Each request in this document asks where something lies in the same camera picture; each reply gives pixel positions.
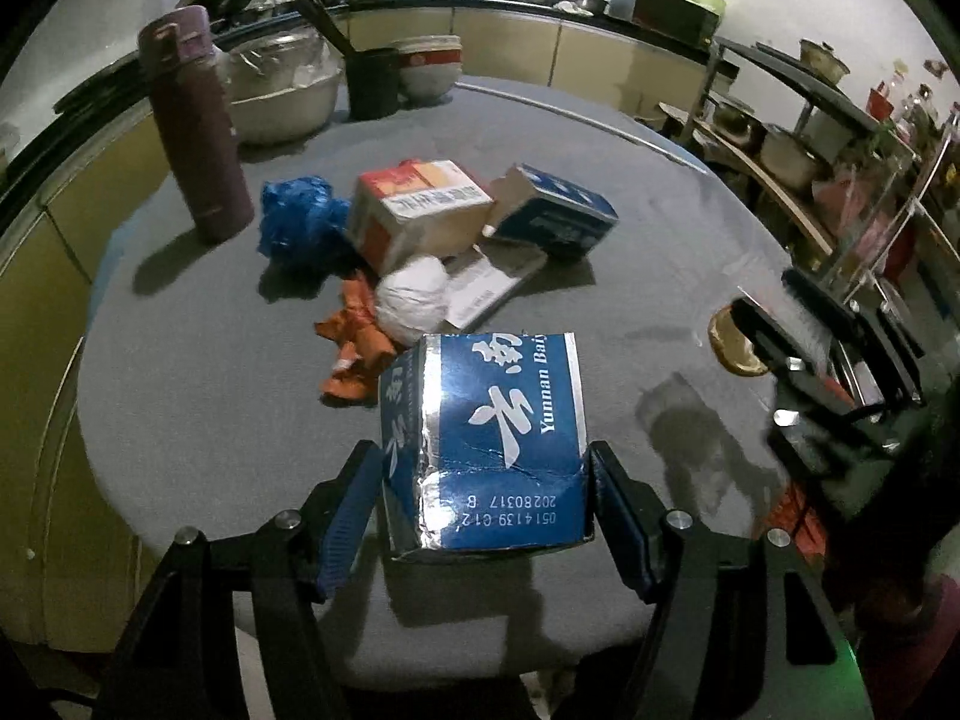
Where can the blue crumpled plastic bag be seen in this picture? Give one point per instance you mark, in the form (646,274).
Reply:
(297,216)

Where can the flat white paper packet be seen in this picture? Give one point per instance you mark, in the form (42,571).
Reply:
(484,277)

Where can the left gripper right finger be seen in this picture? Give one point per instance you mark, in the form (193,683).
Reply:
(645,539)

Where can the metal storage rack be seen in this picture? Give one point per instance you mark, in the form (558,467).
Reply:
(865,231)

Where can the orange and white carton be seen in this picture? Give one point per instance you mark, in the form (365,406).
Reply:
(416,208)

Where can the orange crumpled wrapper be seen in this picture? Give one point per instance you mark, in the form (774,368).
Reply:
(363,350)

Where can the clay pot on rack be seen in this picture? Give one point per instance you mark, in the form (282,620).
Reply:
(820,59)

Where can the black chopstick holder cup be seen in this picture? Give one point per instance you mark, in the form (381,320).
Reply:
(372,75)

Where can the long white rod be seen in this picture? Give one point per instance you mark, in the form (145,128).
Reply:
(572,116)

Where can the steel pot on rack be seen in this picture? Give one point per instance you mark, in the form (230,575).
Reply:
(789,160)

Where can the white crumpled paper ball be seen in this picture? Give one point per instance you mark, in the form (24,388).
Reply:
(413,300)

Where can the dark blue small box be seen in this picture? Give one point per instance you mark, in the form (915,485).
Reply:
(561,218)

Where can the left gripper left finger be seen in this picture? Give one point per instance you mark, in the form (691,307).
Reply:
(311,550)

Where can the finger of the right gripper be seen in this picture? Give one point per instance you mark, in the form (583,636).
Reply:
(875,336)
(784,357)

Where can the gold round lid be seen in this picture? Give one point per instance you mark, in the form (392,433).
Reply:
(734,351)

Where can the microwave oven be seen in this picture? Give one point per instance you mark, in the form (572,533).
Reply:
(685,20)

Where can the purple thermos bottle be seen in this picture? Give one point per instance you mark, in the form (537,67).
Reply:
(180,64)

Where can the stacked red white bowls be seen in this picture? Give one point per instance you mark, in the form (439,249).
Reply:
(428,66)

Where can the blue Yunnan Baiyao box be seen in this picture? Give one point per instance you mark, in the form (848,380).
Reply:
(485,439)

